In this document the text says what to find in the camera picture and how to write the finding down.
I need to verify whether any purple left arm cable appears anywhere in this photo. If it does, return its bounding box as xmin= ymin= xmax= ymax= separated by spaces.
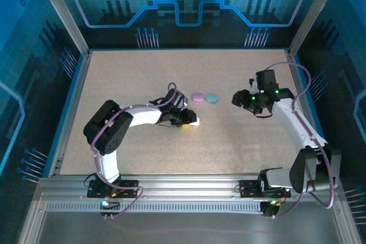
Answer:
xmin=82 ymin=82 xmax=189 ymax=219

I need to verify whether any small black LED controller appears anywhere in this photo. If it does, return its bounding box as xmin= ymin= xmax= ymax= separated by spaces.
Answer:
xmin=99 ymin=199 xmax=121 ymax=212
xmin=260 ymin=199 xmax=283 ymax=218

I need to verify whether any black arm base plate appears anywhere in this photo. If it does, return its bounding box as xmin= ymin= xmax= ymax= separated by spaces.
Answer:
xmin=87 ymin=179 xmax=140 ymax=199
xmin=238 ymin=179 xmax=292 ymax=199

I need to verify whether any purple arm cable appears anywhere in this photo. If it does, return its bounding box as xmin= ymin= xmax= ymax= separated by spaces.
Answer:
xmin=82 ymin=82 xmax=189 ymax=219
xmin=264 ymin=61 xmax=335 ymax=219

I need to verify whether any aluminium table side rail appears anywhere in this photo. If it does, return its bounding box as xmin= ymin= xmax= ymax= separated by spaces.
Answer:
xmin=285 ymin=49 xmax=337 ymax=178
xmin=47 ymin=50 xmax=93 ymax=178

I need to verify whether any blue earbud charging case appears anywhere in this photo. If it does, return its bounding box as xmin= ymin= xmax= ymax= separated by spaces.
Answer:
xmin=205 ymin=93 xmax=220 ymax=105

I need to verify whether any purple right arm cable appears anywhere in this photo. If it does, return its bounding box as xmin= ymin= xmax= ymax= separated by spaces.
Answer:
xmin=264 ymin=61 xmax=335 ymax=219

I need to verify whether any white earbud charging case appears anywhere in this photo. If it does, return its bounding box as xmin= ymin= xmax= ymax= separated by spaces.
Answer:
xmin=185 ymin=115 xmax=201 ymax=127

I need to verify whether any grey metal front panel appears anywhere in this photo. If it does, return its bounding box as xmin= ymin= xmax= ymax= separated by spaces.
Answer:
xmin=37 ymin=212 xmax=344 ymax=244

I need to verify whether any aluminium frame post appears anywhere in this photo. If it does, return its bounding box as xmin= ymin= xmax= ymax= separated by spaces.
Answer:
xmin=287 ymin=0 xmax=340 ymax=56
xmin=31 ymin=0 xmax=92 ymax=56

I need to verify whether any slotted grey cable duct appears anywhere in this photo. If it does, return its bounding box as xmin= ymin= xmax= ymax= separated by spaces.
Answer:
xmin=45 ymin=201 xmax=265 ymax=214

